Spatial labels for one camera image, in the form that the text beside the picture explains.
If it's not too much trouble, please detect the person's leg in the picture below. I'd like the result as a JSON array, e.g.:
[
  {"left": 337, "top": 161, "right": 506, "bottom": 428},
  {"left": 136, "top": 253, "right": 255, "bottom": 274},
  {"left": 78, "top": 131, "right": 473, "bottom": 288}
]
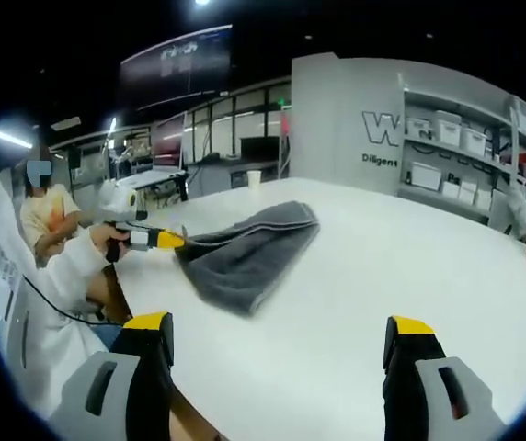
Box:
[{"left": 83, "top": 266, "right": 135, "bottom": 353}]

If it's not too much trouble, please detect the person in white coat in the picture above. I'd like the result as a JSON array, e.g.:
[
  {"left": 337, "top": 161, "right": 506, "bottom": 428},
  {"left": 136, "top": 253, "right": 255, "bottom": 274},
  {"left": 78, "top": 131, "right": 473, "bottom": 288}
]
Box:
[{"left": 0, "top": 164, "right": 121, "bottom": 414}]

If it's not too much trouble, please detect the grey towel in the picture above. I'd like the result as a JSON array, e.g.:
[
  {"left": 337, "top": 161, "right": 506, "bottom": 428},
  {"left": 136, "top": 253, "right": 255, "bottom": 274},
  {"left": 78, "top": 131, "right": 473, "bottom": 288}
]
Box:
[{"left": 174, "top": 200, "right": 322, "bottom": 319}]

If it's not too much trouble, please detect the black cable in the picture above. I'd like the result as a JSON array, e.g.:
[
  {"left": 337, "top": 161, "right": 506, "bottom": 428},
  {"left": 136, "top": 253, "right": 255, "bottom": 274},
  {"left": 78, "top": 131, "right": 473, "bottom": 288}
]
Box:
[{"left": 21, "top": 273, "right": 129, "bottom": 327}]

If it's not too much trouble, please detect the grey chest-worn device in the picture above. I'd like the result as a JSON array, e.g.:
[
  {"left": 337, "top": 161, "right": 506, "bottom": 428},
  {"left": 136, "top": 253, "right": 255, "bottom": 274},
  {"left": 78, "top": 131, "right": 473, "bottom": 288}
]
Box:
[{"left": 0, "top": 259, "right": 34, "bottom": 373}]

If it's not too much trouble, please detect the large overhead display screen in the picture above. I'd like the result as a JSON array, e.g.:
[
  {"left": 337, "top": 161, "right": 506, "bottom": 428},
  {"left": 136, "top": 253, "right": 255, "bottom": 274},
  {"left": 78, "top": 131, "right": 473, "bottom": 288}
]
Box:
[{"left": 119, "top": 25, "right": 234, "bottom": 111}]

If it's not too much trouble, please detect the white background desk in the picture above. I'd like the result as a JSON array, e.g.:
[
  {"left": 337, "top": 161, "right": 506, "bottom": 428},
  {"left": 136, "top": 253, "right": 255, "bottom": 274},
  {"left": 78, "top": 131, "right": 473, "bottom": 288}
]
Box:
[{"left": 113, "top": 169, "right": 189, "bottom": 194}]

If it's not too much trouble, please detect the red-lit monitor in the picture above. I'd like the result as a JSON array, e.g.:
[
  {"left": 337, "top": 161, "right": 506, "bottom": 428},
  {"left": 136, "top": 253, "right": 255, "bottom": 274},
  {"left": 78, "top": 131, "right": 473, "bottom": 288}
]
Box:
[{"left": 151, "top": 111, "right": 189, "bottom": 171}]

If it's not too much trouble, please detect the black monitor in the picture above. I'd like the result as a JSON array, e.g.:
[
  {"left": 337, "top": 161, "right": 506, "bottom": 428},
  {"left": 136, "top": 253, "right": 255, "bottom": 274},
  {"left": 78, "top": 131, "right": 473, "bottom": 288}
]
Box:
[{"left": 240, "top": 136, "right": 280, "bottom": 160}]

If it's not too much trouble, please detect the person's left hand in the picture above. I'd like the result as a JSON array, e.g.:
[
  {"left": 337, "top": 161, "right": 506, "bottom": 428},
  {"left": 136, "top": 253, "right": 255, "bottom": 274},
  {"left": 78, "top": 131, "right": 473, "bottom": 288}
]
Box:
[{"left": 90, "top": 224, "right": 131, "bottom": 258}]

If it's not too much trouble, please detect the group of white storage boxes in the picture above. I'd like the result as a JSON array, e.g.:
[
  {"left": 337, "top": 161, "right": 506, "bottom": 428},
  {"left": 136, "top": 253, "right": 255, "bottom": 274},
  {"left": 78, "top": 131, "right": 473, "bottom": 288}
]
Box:
[{"left": 405, "top": 107, "right": 526, "bottom": 208}]

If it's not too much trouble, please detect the grey lettered partition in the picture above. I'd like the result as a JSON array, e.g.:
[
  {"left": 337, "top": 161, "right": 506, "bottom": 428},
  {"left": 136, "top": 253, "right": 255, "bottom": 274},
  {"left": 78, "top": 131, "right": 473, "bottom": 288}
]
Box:
[{"left": 290, "top": 52, "right": 406, "bottom": 197}]

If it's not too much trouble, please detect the grey shelving unit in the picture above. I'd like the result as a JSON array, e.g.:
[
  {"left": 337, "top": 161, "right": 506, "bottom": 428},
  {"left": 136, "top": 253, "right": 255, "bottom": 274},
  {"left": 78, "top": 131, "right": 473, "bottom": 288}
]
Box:
[{"left": 398, "top": 73, "right": 526, "bottom": 226}]

